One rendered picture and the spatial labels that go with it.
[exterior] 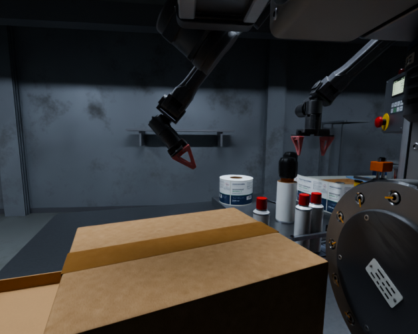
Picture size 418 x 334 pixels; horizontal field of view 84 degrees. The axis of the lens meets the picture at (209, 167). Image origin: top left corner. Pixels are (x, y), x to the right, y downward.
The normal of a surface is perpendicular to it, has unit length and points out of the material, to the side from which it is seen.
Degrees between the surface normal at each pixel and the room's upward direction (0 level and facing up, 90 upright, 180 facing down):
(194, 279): 0
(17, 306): 0
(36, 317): 0
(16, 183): 90
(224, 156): 90
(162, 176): 90
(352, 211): 90
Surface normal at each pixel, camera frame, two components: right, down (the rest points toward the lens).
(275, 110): 0.11, 0.13
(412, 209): -0.99, 0.00
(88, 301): 0.00, -0.99
